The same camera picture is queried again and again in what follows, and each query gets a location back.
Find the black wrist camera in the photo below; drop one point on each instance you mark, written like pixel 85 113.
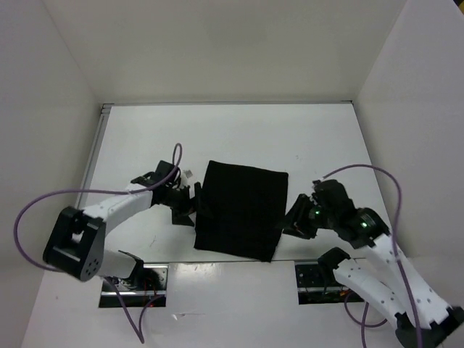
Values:
pixel 162 171
pixel 332 197

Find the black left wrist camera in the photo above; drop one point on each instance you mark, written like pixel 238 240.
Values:
pixel 162 171

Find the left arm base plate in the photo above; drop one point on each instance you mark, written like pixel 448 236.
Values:
pixel 149 289

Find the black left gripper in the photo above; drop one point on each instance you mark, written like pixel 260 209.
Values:
pixel 180 216

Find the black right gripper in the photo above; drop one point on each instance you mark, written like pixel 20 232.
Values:
pixel 294 222

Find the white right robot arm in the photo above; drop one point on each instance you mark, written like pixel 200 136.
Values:
pixel 419 316

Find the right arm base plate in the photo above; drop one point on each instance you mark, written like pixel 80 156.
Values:
pixel 314 288

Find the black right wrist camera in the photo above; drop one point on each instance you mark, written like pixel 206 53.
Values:
pixel 332 197

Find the black skirt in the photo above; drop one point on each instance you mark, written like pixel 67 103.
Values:
pixel 246 205

